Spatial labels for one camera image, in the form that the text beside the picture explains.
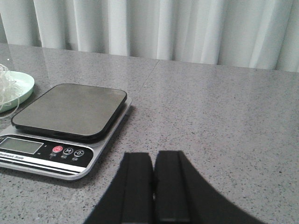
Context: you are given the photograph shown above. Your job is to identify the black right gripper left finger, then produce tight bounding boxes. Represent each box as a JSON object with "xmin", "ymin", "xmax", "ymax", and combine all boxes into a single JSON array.
[{"xmin": 84, "ymin": 153, "xmax": 154, "ymax": 224}]

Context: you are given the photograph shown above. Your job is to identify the silver black kitchen scale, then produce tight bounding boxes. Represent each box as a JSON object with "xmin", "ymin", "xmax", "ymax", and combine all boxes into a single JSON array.
[{"xmin": 0, "ymin": 84, "xmax": 132, "ymax": 181}]

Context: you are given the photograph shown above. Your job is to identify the white pleated curtain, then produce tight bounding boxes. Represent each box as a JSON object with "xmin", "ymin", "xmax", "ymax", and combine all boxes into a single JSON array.
[{"xmin": 0, "ymin": 0, "xmax": 299, "ymax": 72}]

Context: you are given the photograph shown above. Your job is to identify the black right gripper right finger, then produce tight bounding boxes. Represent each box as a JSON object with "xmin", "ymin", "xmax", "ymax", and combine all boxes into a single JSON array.
[{"xmin": 155, "ymin": 151, "xmax": 261, "ymax": 224}]

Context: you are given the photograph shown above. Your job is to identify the white vermicelli noodle bundle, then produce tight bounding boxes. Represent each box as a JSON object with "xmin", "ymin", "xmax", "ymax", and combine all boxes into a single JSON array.
[{"xmin": 0, "ymin": 64, "xmax": 23, "ymax": 119}]

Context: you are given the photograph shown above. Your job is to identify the light green round plate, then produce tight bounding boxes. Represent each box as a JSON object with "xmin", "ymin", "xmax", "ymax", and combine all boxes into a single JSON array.
[{"xmin": 0, "ymin": 71, "xmax": 35, "ymax": 113}]

